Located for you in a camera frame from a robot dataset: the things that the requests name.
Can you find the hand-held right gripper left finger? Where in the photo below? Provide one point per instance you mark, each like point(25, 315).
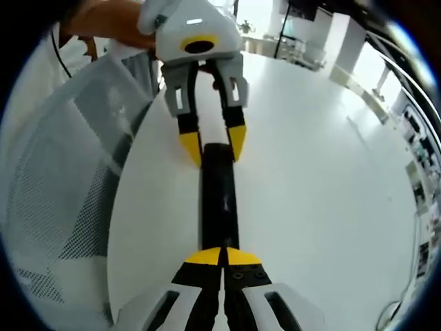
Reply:
point(196, 289)

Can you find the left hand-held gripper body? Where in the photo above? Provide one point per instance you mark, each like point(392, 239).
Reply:
point(193, 24)

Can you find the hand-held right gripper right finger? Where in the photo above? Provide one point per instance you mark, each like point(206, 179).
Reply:
point(251, 293)

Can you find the black remote control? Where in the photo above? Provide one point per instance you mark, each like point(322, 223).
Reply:
point(220, 193)

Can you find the white square pillar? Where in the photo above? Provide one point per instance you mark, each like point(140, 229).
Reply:
point(348, 45)

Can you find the grey mesh office chair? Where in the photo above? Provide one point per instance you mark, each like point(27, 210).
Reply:
point(62, 179)

